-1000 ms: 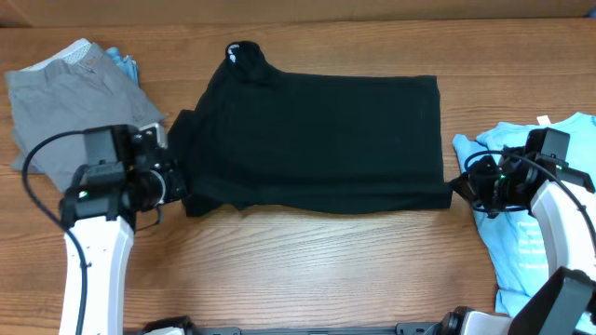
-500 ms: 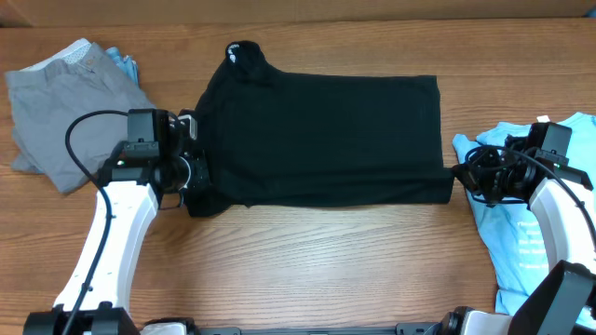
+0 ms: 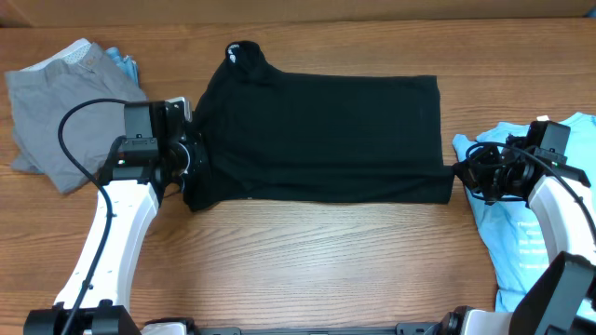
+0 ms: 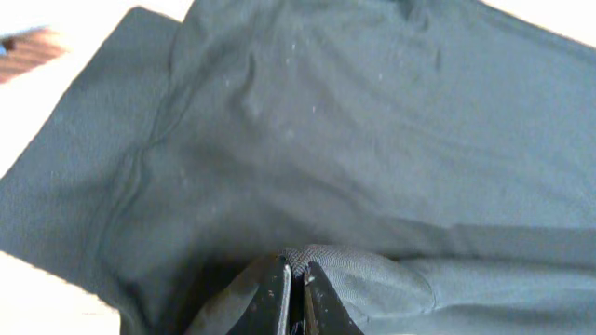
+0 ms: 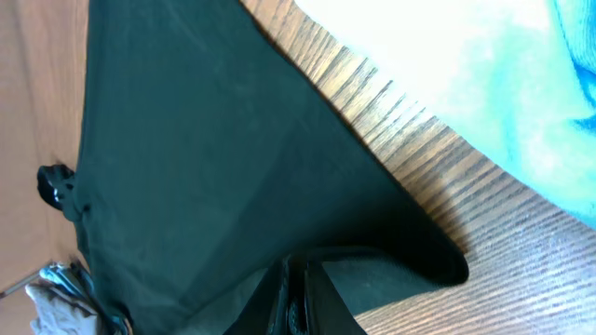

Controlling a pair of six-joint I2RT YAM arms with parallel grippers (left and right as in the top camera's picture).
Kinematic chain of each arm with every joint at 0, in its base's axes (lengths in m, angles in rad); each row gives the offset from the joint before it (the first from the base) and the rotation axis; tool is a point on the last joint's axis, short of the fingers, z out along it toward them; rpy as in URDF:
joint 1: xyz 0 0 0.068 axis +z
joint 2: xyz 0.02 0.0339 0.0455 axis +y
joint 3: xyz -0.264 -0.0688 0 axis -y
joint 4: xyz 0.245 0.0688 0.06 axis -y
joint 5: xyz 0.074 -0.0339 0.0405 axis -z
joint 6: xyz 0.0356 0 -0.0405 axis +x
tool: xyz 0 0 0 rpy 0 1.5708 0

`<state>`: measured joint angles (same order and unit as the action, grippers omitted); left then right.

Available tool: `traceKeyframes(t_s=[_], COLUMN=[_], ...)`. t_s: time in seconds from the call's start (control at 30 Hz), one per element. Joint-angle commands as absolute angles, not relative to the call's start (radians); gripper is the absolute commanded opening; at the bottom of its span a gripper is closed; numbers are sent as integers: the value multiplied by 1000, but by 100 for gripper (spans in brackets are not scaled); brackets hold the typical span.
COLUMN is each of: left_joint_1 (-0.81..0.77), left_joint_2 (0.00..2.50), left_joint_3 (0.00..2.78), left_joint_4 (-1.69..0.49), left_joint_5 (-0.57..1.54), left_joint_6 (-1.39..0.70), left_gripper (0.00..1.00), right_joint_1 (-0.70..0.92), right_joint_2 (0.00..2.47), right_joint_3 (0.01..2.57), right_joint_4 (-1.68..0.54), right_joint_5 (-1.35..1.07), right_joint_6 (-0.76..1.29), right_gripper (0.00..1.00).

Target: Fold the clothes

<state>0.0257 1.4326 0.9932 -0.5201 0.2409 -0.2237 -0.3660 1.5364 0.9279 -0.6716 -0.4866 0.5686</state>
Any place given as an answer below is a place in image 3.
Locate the light blue t-shirt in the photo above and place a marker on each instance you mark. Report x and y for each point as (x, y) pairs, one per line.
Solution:
(512, 233)

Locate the folded blue garment under shorts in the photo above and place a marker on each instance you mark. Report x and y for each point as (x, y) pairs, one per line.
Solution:
(125, 63)

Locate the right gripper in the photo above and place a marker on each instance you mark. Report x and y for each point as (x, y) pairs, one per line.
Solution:
(469, 171)

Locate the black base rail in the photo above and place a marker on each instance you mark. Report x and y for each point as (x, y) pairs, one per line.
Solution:
(307, 331)

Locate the black t-shirt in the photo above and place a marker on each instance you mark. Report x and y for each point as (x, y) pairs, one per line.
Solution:
(269, 134)

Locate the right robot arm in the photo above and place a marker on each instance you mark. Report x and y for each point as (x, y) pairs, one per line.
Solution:
(560, 197)

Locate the folded grey shorts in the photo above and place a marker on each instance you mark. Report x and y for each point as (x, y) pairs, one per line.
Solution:
(42, 94)

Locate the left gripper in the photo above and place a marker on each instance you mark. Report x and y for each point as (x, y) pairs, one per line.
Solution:
(200, 161)

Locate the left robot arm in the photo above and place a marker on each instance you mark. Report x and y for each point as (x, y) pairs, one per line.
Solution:
(155, 150)

